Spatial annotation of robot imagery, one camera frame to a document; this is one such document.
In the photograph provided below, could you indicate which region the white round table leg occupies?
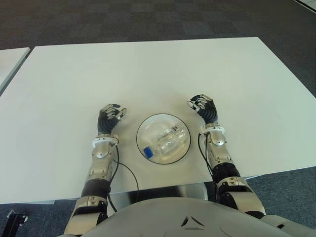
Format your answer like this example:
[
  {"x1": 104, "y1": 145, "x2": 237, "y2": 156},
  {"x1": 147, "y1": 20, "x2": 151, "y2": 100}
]
[{"x1": 176, "y1": 182, "x2": 210, "y2": 200}]

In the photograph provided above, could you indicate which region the neighbouring white table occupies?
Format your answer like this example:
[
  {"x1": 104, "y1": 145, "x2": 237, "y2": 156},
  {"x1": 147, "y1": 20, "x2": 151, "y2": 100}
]
[{"x1": 0, "y1": 47, "x2": 32, "y2": 96}]

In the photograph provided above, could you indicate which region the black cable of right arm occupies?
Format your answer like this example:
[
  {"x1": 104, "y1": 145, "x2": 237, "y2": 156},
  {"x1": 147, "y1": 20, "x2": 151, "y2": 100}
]
[{"x1": 197, "y1": 133, "x2": 218, "y2": 198}]

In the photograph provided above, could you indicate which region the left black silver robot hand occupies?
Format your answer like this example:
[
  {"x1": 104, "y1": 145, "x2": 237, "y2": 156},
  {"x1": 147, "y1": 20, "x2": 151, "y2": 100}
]
[{"x1": 97, "y1": 103, "x2": 128, "y2": 135}]

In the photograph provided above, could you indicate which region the black stand with caster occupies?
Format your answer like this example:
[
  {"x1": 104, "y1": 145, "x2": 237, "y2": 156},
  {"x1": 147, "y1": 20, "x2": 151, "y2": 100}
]
[{"x1": 6, "y1": 209, "x2": 29, "y2": 237}]

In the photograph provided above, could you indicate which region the clear bottle with blue cap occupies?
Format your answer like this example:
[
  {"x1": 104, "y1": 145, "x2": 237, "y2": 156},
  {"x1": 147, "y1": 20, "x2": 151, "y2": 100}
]
[{"x1": 143, "y1": 125, "x2": 188, "y2": 160}]

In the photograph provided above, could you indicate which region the grey robot torso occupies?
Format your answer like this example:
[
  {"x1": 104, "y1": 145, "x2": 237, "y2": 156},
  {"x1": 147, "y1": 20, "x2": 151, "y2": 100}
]
[{"x1": 56, "y1": 195, "x2": 316, "y2": 237}]

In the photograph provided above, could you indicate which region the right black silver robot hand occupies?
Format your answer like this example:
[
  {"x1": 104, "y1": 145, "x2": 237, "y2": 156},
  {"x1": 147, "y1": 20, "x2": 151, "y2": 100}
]
[{"x1": 187, "y1": 93, "x2": 220, "y2": 125}]

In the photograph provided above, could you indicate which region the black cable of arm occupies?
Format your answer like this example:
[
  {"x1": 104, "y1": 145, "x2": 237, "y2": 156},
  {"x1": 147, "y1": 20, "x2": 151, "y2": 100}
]
[
  {"x1": 197, "y1": 133, "x2": 218, "y2": 198},
  {"x1": 107, "y1": 143, "x2": 139, "y2": 213}
]

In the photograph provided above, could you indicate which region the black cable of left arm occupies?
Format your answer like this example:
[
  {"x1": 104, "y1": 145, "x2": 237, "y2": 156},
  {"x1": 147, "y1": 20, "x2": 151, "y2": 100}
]
[{"x1": 107, "y1": 143, "x2": 139, "y2": 213}]

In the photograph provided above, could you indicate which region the white plate with black rim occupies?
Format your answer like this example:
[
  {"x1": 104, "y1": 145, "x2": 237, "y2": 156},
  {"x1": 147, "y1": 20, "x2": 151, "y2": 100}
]
[{"x1": 136, "y1": 113, "x2": 192, "y2": 165}]

